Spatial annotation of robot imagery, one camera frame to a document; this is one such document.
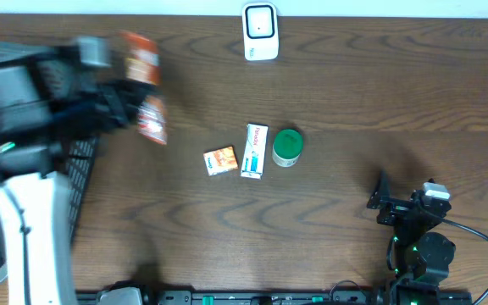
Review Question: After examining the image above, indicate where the red Top chocolate bar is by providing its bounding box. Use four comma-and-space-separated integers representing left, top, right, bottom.
122, 31, 168, 145

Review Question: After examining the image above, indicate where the green lid jar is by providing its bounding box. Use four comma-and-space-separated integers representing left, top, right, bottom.
272, 129, 304, 168

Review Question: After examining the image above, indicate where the white Panadol box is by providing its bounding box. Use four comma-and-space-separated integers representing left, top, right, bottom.
241, 124, 269, 180

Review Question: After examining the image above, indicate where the orange small packet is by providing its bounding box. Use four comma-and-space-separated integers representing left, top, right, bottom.
203, 146, 238, 176

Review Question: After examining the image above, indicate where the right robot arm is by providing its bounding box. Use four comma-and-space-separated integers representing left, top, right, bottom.
367, 172, 456, 304

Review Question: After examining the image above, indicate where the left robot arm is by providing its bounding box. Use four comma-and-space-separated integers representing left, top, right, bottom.
0, 36, 147, 304

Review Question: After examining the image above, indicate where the white barcode scanner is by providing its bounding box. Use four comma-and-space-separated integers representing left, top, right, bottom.
241, 2, 280, 61

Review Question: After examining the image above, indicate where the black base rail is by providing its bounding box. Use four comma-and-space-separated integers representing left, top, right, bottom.
76, 289, 473, 305

